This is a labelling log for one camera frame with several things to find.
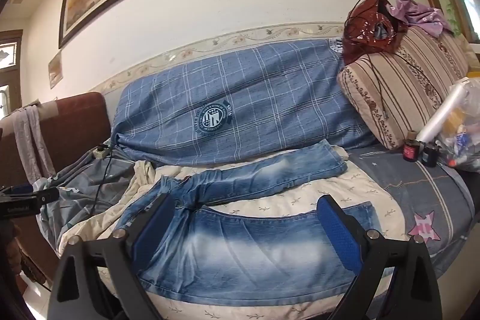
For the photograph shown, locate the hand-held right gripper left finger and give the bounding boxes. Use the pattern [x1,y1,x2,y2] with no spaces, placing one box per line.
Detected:
[48,193,177,320]

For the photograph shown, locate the clear plastic film roll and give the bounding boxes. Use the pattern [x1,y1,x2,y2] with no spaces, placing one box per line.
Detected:
[417,80,469,144]

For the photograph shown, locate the purple cloth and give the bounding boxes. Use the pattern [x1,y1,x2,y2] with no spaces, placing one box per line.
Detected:
[388,0,454,39]

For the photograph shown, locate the cream leaf-print quilt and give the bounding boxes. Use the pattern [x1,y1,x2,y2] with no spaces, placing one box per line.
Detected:
[56,149,409,320]

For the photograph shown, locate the crumpled grey patterned blanket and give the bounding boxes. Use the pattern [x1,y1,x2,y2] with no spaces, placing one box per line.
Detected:
[35,148,136,257]

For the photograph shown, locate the grey star-print bed sheet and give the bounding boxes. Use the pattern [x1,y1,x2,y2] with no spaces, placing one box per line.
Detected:
[349,145,473,268]

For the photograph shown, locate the blue denim pants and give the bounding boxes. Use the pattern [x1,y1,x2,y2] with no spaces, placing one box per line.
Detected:
[116,139,377,307]

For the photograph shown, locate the black power cable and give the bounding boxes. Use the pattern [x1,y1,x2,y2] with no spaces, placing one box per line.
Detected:
[90,140,117,216]

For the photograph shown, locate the dark red plastic bag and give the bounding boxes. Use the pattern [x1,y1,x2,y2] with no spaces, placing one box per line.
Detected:
[343,0,407,64]

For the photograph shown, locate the small black bottle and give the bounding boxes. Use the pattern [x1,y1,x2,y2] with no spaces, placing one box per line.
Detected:
[422,141,440,168]

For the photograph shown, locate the blue plaid bolster cover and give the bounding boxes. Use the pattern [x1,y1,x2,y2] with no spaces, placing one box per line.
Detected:
[110,37,379,168]

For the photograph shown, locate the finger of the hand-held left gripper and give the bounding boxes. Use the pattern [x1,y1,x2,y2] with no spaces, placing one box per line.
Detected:
[35,187,61,206]

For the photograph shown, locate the beige striped floral pillow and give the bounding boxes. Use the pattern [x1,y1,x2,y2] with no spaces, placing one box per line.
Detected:
[337,25,469,151]

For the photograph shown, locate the grey hanging cloth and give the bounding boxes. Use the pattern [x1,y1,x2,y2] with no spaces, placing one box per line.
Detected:
[11,104,57,186]

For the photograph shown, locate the wooden door with glass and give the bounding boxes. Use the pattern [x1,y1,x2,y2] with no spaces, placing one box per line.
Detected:
[0,29,23,118]

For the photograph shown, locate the red and black bottle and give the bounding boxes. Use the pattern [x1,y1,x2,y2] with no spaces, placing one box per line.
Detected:
[403,133,422,162]

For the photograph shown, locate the clear plastic bag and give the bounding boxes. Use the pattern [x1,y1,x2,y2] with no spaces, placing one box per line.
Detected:
[435,78,480,172]

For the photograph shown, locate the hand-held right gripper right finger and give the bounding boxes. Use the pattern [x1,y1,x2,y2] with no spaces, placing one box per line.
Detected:
[317,194,443,320]

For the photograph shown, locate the thin black cord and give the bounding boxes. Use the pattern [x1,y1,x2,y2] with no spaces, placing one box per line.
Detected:
[344,0,398,124]

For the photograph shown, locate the small wall poster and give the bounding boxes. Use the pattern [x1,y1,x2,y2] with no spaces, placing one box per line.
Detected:
[48,49,64,90]

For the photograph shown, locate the brown headboard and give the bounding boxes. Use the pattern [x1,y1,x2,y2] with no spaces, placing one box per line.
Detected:
[0,92,112,287]

